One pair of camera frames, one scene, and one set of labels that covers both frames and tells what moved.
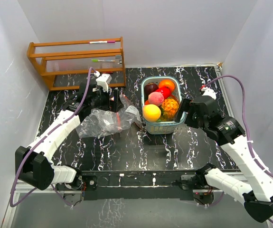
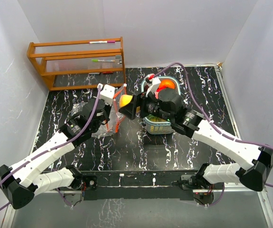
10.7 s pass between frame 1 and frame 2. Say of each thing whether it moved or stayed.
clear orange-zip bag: moved
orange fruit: stayed
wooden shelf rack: stayed
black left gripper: moved
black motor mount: stayed
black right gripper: moved
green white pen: stayed
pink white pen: stayed
